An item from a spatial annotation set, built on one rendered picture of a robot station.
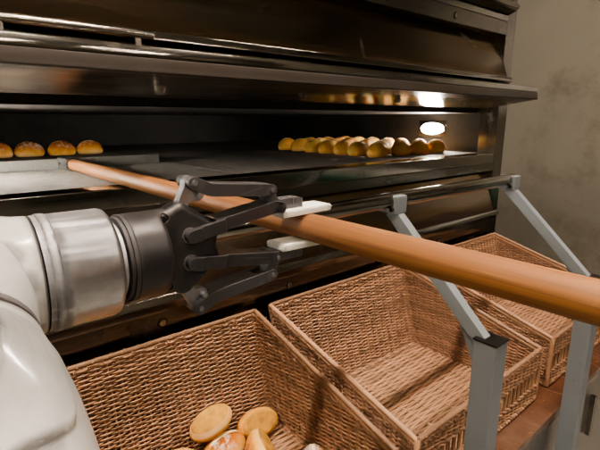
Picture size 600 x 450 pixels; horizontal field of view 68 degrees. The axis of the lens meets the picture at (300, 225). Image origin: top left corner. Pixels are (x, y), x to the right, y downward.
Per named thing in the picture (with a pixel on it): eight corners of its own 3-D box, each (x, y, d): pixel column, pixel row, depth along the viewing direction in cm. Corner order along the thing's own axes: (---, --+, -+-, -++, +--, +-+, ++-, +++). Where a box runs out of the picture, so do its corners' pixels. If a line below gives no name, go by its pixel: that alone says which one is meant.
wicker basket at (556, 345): (405, 329, 161) (410, 255, 154) (487, 292, 196) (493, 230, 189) (548, 390, 124) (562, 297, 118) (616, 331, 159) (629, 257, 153)
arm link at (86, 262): (32, 311, 38) (104, 294, 42) (58, 353, 31) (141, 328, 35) (17, 206, 36) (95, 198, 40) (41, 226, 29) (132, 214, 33)
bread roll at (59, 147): (50, 156, 167) (48, 141, 166) (45, 154, 172) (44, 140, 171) (79, 154, 174) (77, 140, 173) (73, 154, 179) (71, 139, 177)
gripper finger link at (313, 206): (265, 214, 49) (265, 207, 48) (313, 206, 53) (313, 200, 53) (282, 219, 46) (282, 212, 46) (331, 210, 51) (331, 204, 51)
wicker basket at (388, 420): (264, 396, 121) (262, 302, 115) (395, 334, 157) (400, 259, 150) (413, 514, 85) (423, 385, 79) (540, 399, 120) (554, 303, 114)
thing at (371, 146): (274, 149, 203) (273, 137, 202) (347, 145, 233) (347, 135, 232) (377, 158, 158) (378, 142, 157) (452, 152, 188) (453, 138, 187)
